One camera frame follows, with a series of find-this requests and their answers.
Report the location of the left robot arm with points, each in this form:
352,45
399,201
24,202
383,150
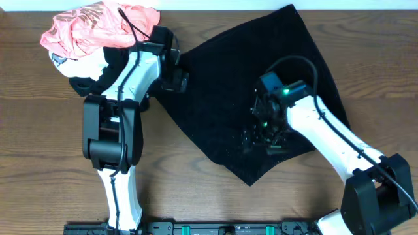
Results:
112,128

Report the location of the black crumpled garment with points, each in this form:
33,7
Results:
98,81

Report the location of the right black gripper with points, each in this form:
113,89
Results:
251,135

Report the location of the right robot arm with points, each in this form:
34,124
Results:
378,191

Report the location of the pink printed shirt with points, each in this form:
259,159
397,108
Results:
79,32

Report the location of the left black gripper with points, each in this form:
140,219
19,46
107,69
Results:
178,83

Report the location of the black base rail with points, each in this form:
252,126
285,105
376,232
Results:
174,228

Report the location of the white printed shirt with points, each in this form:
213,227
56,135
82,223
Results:
89,66

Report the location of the black velvet skirt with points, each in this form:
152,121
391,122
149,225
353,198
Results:
215,108

